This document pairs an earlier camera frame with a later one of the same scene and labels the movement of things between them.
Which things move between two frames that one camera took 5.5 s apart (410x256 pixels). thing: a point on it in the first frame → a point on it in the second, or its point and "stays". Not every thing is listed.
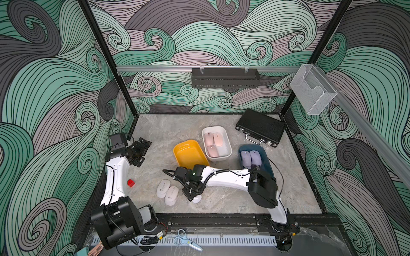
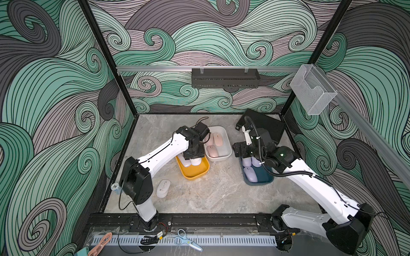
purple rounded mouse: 246,159 stays
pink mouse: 212,151 stays
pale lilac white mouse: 197,199 → 186,162
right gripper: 189,196 → 242,145
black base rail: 301,223 stays
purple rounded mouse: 255,157 stays
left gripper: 144,143 → 200,153
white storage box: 217,143 stays
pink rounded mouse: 209,138 stays
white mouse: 171,196 → 196,161
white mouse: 163,188 stays
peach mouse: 218,140 stays
